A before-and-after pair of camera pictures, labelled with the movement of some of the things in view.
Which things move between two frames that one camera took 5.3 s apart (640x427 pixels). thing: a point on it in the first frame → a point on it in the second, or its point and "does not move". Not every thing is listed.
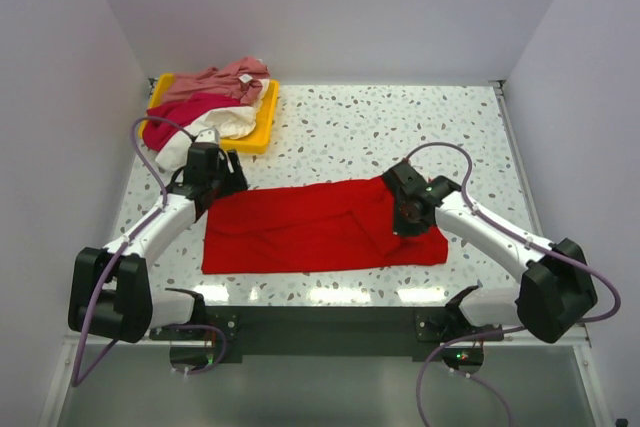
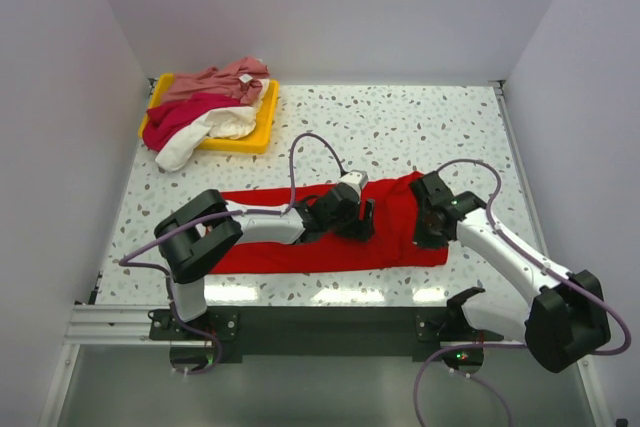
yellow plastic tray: (256, 141) does not move
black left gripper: (235, 180) → (360, 228)
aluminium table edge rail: (578, 334) does not move
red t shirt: (317, 226) does not move
